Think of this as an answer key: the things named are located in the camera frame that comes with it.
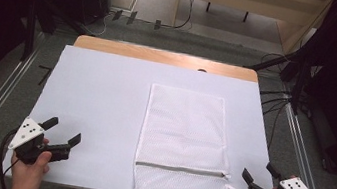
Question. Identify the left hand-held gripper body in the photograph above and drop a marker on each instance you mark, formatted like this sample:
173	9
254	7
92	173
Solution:
28	130

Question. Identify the white mesh laundry bag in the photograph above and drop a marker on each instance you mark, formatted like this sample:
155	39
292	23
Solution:
184	134

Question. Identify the person's left hand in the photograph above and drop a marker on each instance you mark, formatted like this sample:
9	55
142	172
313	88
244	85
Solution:
27	176

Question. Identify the white table sheet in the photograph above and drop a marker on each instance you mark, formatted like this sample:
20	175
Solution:
95	97

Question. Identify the black tripod stand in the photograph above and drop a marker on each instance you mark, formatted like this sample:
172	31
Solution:
299	83

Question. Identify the black metal stand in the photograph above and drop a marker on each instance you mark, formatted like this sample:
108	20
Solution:
30	33

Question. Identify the wooden table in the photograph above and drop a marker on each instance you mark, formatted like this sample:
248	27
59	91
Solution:
149	53

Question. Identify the small dark floor bracket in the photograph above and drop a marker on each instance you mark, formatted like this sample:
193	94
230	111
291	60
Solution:
132	18
117	15
157	24

